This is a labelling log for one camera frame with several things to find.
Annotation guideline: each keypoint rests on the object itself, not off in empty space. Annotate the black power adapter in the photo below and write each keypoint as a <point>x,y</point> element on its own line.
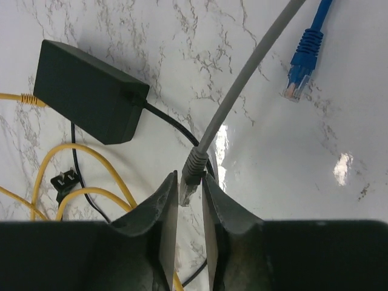
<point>97,97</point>

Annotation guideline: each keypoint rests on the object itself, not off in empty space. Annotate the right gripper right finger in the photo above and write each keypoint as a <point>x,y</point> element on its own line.
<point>233,241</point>

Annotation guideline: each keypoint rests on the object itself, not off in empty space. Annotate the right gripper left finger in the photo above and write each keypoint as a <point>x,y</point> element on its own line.
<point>146,262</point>

